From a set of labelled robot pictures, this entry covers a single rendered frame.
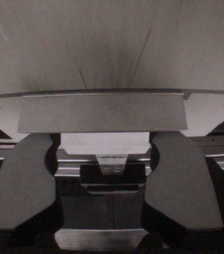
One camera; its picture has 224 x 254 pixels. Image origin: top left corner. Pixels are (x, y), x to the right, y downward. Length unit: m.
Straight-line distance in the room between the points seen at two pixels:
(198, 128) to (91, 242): 0.13
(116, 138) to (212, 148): 0.34
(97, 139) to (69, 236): 0.09
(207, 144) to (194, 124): 0.33
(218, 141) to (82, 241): 0.39
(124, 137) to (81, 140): 0.04
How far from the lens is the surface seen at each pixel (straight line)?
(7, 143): 0.23
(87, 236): 0.19
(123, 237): 0.19
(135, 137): 0.17
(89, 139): 0.18
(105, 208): 0.69
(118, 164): 0.27
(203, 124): 0.17
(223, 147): 0.50
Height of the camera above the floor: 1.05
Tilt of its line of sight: 21 degrees down
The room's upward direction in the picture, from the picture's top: 179 degrees clockwise
